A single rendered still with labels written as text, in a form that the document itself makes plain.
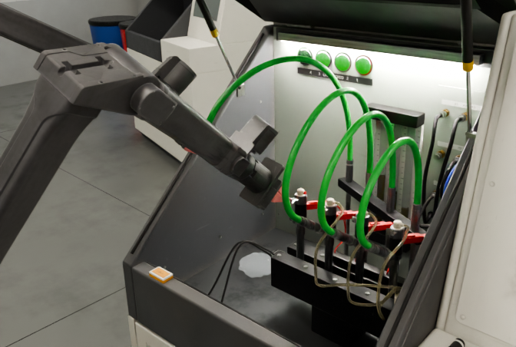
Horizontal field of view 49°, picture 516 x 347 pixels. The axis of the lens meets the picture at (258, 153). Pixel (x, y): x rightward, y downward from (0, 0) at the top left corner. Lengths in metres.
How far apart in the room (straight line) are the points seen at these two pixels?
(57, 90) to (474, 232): 0.76
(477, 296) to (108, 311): 2.10
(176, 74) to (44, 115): 0.56
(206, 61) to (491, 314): 3.15
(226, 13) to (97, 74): 3.37
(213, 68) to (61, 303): 1.90
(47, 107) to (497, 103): 0.75
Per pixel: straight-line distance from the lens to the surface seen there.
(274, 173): 1.16
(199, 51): 3.94
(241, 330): 1.17
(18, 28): 1.15
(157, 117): 0.71
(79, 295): 3.07
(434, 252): 1.07
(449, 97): 1.33
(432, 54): 1.30
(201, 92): 4.00
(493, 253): 1.09
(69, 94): 0.64
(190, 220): 1.48
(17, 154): 0.68
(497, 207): 1.07
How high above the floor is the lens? 1.68
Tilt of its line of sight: 21 degrees down
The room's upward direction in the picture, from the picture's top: 1 degrees counter-clockwise
